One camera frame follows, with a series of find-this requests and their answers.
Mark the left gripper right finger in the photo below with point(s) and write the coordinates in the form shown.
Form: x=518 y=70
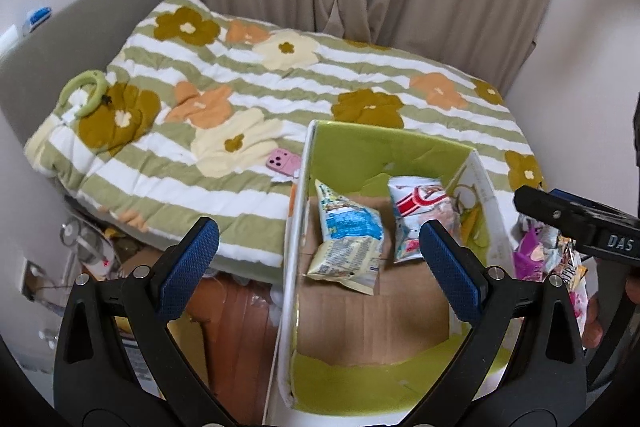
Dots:
x=521 y=363

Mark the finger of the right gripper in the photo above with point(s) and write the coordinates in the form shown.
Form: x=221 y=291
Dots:
x=593 y=226

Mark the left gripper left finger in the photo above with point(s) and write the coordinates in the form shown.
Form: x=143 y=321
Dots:
x=94 y=381

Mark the dark purple snack packet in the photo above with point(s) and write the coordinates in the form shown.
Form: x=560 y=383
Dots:
x=565 y=261

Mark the small pink white packet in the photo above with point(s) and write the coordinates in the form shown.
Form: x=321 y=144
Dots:
x=579 y=300

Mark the purple chip bag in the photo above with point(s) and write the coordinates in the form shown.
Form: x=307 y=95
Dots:
x=529 y=258

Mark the red white snack packet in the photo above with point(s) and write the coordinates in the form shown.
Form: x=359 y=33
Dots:
x=416 y=200

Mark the green lined cardboard box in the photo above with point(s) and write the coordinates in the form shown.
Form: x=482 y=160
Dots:
x=348 y=359

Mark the blue white snack packet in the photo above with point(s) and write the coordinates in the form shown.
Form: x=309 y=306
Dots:
x=352 y=242

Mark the floral striped quilt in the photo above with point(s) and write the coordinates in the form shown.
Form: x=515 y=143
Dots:
x=196 y=101

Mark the pink smartphone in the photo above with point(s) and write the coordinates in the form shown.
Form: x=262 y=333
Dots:
x=284 y=162

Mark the grey upholstered headboard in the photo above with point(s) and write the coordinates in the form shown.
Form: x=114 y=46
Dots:
x=85 y=35

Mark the green ring toy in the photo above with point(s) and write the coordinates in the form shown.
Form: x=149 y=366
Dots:
x=84 y=92

